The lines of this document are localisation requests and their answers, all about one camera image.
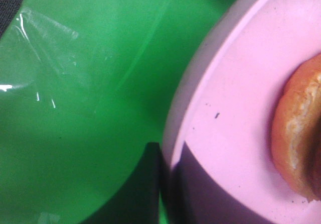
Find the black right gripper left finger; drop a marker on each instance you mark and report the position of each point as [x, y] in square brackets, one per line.
[137, 200]

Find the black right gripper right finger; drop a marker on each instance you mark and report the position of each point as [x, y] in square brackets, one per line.
[186, 191]

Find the pink round plate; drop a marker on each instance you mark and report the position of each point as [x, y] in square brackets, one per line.
[224, 105]

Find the burger with cheese and tomato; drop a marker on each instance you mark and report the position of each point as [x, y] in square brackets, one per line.
[295, 132]

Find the green table cloth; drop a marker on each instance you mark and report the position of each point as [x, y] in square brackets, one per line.
[59, 166]

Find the clear tape front patch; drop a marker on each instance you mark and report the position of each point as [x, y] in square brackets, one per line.
[51, 63]

